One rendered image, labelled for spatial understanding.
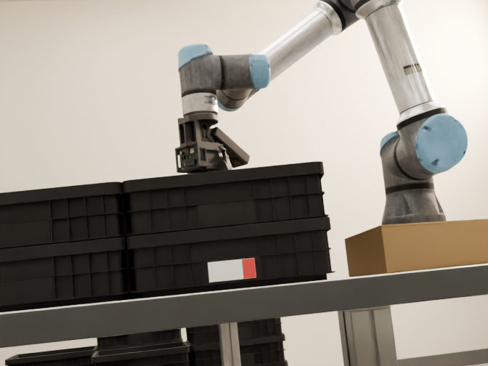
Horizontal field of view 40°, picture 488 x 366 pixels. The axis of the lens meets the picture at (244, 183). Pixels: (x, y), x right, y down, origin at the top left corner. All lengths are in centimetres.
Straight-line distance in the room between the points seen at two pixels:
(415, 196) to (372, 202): 326
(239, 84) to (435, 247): 56
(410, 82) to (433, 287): 69
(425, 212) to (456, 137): 19
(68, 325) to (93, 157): 378
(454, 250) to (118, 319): 91
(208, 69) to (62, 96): 335
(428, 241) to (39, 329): 94
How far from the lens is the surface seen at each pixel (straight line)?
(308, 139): 479
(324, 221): 130
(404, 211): 159
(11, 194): 138
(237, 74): 142
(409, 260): 152
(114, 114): 467
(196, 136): 137
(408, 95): 152
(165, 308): 85
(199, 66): 141
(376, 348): 97
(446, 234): 156
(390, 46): 155
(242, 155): 144
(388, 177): 163
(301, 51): 163
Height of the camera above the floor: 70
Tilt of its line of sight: 9 degrees up
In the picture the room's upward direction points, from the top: 6 degrees counter-clockwise
